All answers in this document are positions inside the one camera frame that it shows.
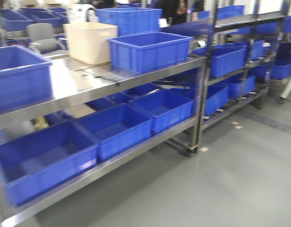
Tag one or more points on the steel two-tier table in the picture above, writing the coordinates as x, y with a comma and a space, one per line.
76, 83

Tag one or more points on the blue target bin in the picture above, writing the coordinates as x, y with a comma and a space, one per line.
146, 52

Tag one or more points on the cream plastic bin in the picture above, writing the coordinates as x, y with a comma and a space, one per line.
88, 41

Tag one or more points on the blue bin lower left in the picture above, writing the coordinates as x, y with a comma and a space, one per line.
38, 162

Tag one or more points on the blue bin lower right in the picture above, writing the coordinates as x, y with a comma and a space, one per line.
165, 107

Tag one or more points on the large blue crate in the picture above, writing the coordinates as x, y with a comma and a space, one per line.
131, 20

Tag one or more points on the grey armchair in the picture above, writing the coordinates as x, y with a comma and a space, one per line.
42, 38

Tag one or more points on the blue bin lower middle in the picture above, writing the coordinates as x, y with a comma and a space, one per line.
116, 129

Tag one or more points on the blue bin on table left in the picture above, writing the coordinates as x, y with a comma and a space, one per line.
24, 77

